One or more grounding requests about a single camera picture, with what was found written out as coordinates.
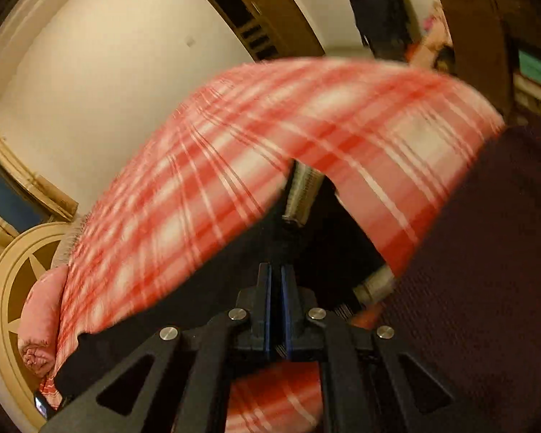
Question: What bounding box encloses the pink cloth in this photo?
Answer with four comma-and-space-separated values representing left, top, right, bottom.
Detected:
415, 2, 456, 68

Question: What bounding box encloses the person's dark maroon clothing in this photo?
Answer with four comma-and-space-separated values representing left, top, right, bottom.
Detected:
379, 119, 541, 433

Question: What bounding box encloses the black hanging garment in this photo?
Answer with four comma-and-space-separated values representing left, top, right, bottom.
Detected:
343, 0, 415, 59

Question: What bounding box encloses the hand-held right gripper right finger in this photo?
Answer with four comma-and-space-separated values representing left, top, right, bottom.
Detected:
281, 264, 479, 433

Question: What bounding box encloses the small lit device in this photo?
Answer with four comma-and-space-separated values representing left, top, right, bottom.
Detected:
34, 392, 57, 418

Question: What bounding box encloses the pink folded quilt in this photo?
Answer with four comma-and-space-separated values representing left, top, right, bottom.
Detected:
20, 266, 70, 377

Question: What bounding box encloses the window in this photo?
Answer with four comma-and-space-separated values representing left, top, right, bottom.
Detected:
0, 158, 50, 235

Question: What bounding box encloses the beige wooden headboard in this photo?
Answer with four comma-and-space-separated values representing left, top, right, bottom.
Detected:
0, 222, 79, 429

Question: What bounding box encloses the brown wooden wardrobe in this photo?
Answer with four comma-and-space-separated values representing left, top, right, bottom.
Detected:
428, 0, 541, 118

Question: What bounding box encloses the red plaid bedsheet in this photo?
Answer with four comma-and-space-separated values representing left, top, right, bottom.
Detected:
38, 56, 508, 433

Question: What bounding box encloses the wooden door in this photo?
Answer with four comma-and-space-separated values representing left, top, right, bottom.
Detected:
176, 0, 325, 61

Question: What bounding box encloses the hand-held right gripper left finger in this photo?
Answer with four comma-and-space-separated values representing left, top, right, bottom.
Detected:
38, 264, 273, 433

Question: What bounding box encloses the grey striped cloth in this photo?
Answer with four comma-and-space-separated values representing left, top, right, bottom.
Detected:
354, 266, 395, 312
286, 162, 321, 226

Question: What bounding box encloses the teal box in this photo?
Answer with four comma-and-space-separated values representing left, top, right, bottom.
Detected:
518, 49, 541, 93

